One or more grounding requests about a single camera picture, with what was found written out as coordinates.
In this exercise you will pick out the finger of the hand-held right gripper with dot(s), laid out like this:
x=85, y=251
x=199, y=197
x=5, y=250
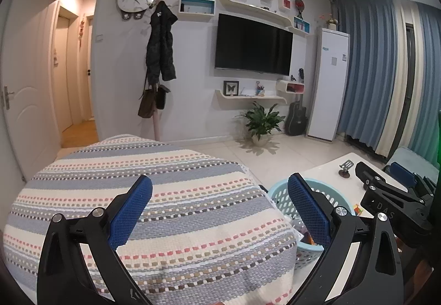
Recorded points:
x=405, y=172
x=372, y=172

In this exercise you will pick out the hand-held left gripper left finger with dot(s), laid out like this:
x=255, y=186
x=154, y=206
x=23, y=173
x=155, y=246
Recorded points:
x=132, y=208

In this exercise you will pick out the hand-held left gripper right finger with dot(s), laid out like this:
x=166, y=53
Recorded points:
x=310, y=212

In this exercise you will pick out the light blue plastic basket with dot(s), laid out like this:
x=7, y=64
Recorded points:
x=279, y=194

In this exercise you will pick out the metal phone stand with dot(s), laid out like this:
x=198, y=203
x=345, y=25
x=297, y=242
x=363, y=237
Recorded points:
x=346, y=169

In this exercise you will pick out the colourful puzzle cube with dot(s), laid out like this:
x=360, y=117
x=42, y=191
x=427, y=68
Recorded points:
x=358, y=210

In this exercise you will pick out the striped woven blanket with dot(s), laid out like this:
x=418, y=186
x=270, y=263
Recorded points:
x=172, y=170

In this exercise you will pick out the pink coat rack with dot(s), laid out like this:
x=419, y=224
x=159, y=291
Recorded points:
x=157, y=126

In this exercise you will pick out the black acoustic guitar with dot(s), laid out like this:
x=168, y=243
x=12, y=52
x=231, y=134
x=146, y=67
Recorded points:
x=296, y=119

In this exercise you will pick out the blue and white curtain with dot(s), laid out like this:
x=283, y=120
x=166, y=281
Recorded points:
x=372, y=77

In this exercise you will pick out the white standing air conditioner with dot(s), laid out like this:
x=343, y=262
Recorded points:
x=327, y=84

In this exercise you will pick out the green potted plant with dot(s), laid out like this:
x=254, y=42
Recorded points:
x=262, y=119

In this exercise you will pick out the brown hanging bag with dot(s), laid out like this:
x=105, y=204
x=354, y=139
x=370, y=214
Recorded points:
x=146, y=103

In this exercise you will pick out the black hanging bag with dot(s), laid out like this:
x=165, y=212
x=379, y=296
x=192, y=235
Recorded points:
x=162, y=96

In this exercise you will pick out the white box shelf red inside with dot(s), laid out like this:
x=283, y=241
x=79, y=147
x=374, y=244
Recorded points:
x=291, y=86

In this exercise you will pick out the black small ornament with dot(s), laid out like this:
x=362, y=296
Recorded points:
x=300, y=75

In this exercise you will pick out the white wavy low shelf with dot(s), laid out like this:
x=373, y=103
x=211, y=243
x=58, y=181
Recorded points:
x=251, y=98

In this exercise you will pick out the small shelf figurine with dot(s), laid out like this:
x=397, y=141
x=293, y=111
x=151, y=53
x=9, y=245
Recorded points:
x=259, y=88

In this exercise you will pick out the framed butterfly picture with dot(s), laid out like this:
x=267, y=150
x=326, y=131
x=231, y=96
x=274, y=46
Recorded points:
x=231, y=88

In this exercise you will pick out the white room door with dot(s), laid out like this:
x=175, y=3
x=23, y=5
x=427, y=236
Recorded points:
x=27, y=101

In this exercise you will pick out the small flower vase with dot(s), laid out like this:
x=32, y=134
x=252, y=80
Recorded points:
x=331, y=22

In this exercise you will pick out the small teal box shelf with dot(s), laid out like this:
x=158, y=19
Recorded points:
x=302, y=24

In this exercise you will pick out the black padded coat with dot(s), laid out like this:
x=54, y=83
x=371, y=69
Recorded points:
x=160, y=43

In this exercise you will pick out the small red box shelf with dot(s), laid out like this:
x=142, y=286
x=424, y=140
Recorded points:
x=286, y=3

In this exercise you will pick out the teal edged box shelf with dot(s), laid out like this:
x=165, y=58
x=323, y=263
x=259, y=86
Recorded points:
x=196, y=5

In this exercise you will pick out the black wall television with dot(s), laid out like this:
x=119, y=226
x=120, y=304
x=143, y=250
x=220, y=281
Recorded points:
x=253, y=43

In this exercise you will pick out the red round wall ornament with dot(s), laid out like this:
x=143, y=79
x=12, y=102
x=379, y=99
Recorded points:
x=299, y=5

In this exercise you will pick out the white curved wall shelf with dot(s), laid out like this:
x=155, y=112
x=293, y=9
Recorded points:
x=255, y=8

